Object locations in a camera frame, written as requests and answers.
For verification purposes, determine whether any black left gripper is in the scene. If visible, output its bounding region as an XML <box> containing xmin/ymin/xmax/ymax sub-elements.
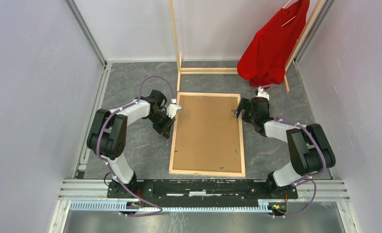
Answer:
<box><xmin>146</xmin><ymin>111</ymin><xmax>176</xmax><ymax>140</ymax></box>

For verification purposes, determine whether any brown backing board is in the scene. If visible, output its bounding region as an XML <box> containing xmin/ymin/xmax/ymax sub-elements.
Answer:
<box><xmin>173</xmin><ymin>95</ymin><xmax>243</xmax><ymax>173</ymax></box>

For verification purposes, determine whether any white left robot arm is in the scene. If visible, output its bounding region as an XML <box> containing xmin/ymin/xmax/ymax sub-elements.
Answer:
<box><xmin>86</xmin><ymin>90</ymin><xmax>183</xmax><ymax>198</ymax></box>

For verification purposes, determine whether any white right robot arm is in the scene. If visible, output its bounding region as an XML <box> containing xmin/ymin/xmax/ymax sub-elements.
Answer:
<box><xmin>234</xmin><ymin>97</ymin><xmax>336</xmax><ymax>198</ymax></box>

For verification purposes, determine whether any red t-shirt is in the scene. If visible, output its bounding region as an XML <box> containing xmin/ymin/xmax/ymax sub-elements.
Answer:
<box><xmin>237</xmin><ymin>0</ymin><xmax>310</xmax><ymax>87</ymax></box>

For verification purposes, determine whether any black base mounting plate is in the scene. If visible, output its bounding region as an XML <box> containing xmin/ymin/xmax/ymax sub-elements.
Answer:
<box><xmin>107</xmin><ymin>179</ymin><xmax>298</xmax><ymax>207</ymax></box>

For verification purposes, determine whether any wooden clothes rack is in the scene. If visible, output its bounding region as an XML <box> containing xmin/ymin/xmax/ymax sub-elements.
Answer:
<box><xmin>168</xmin><ymin>0</ymin><xmax>327</xmax><ymax>91</ymax></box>

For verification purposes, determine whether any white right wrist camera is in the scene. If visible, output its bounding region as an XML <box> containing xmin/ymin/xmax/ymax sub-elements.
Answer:
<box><xmin>256</xmin><ymin>86</ymin><xmax>270</xmax><ymax>101</ymax></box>

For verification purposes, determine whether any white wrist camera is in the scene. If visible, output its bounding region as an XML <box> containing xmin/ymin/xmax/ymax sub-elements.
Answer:
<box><xmin>256</xmin><ymin>86</ymin><xmax>270</xmax><ymax>101</ymax></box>
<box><xmin>166</xmin><ymin>99</ymin><xmax>183</xmax><ymax>118</ymax></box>

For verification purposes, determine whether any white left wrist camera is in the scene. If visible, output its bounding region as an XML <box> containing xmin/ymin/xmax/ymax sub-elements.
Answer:
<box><xmin>166</xmin><ymin>99</ymin><xmax>183</xmax><ymax>118</ymax></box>

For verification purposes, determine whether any aluminium rail with cable comb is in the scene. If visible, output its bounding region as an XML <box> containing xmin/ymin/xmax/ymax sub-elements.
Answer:
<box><xmin>58</xmin><ymin>180</ymin><xmax>350</xmax><ymax>214</ymax></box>

